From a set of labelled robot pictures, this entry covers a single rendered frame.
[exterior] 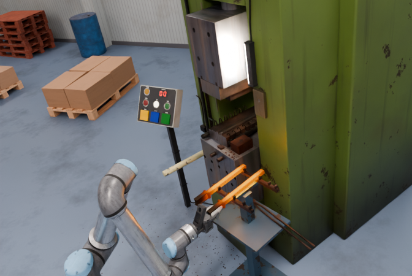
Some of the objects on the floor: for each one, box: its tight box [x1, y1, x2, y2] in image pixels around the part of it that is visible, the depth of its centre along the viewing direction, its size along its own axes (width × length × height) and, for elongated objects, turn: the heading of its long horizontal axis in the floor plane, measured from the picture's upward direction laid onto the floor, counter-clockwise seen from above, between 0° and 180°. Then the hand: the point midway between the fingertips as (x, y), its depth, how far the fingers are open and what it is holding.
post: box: [166, 126, 191, 208], centre depth 316 cm, size 4×4×108 cm
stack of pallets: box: [0, 10, 56, 59], centre depth 822 cm, size 109×75×80 cm
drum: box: [69, 12, 107, 58], centre depth 742 cm, size 53×51×76 cm
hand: (218, 205), depth 206 cm, fingers closed
